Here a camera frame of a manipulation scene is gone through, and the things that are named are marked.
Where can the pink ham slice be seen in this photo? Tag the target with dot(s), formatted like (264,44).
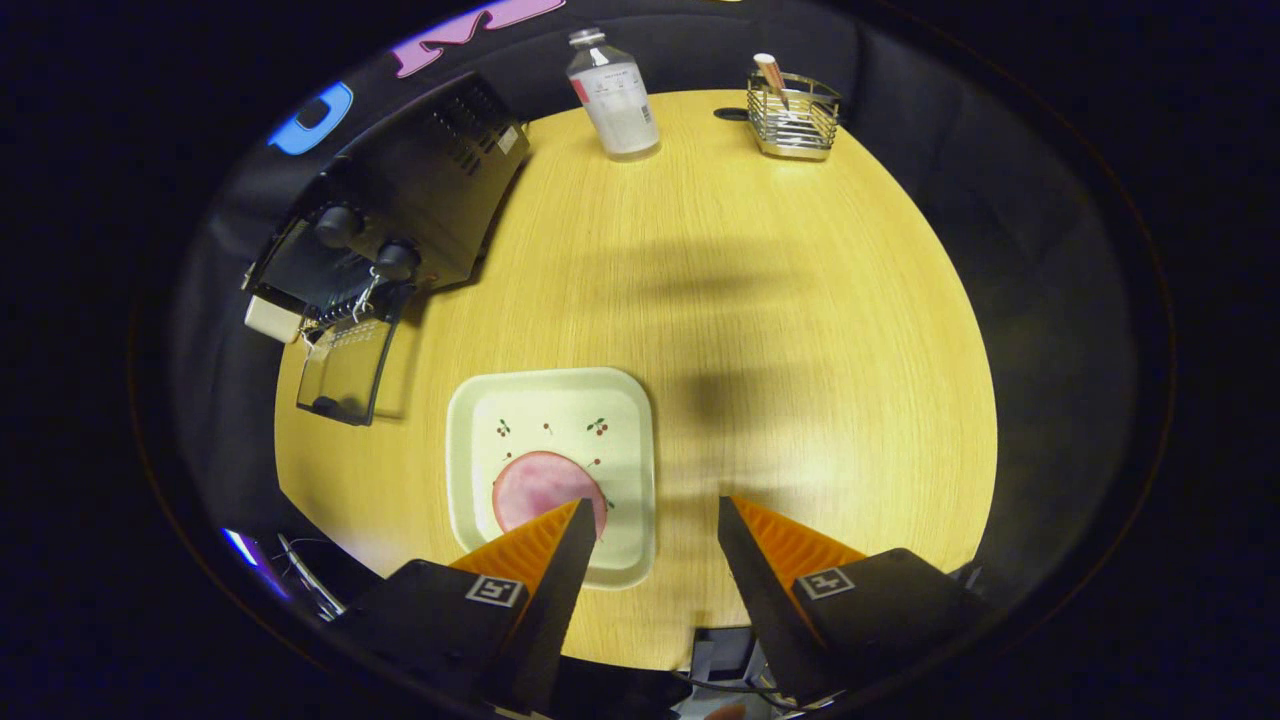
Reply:
(540,485)

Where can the cream square cherry-print plate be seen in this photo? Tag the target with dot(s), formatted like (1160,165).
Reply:
(560,400)

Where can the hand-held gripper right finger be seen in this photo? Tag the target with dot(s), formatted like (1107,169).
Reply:
(750,580)

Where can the clear bottle with white contents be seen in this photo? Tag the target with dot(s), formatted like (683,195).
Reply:
(620,110)

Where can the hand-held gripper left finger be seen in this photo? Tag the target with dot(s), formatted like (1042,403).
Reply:
(560,590)

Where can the black table grommet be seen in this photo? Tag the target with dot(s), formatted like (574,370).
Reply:
(732,114)

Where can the black toaster oven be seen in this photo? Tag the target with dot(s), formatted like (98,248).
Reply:
(430,190)

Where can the brown stick with white tip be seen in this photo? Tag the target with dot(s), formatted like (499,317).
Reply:
(770,75)

